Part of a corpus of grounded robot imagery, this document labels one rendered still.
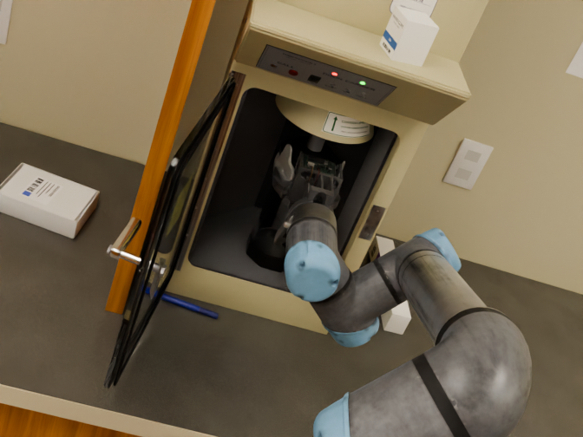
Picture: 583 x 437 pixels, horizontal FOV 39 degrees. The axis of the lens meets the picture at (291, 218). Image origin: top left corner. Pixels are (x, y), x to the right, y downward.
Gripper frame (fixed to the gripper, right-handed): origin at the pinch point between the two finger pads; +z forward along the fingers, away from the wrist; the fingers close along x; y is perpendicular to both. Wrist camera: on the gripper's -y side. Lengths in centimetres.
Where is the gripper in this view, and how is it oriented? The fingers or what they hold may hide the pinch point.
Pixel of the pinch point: (306, 166)
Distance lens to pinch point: 142.8
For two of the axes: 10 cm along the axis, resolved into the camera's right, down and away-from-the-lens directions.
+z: 0.1, -5.5, 8.4
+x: -9.5, -2.8, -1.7
